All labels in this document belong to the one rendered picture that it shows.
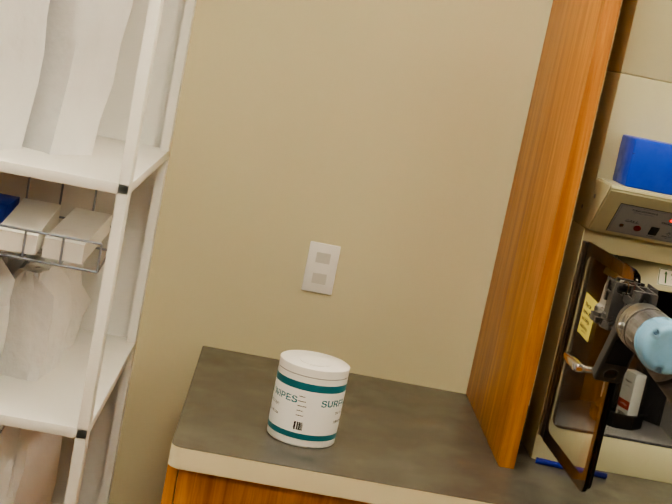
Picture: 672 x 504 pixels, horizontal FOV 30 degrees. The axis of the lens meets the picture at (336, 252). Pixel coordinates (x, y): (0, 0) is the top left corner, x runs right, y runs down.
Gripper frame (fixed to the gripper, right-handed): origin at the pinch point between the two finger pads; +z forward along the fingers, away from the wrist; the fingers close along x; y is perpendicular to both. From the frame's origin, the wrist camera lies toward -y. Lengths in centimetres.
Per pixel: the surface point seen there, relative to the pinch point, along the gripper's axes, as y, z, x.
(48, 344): -32, 28, 96
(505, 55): 39, 73, 14
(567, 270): 0.4, 35.0, -0.7
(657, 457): -32, 29, -25
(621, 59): 42, 31, -1
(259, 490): -43, 3, 52
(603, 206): 15.3, 21.7, -1.2
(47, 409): -39, 13, 92
